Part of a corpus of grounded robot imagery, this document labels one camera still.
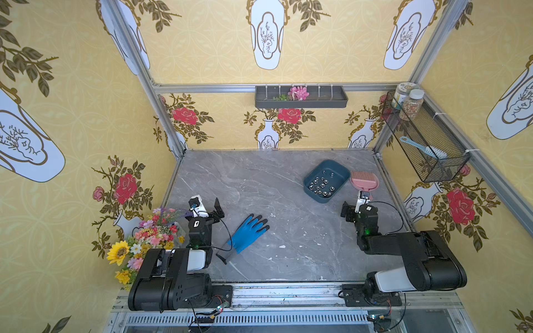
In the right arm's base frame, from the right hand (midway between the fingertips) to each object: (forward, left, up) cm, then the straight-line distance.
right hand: (360, 203), depth 93 cm
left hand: (-6, +71, +7) cm, 71 cm away
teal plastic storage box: (+15, +13, -4) cm, 20 cm away
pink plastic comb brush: (+15, -6, -4) cm, 17 cm away
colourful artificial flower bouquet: (-22, +79, +13) cm, 83 cm away
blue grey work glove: (-15, +50, -3) cm, 52 cm away
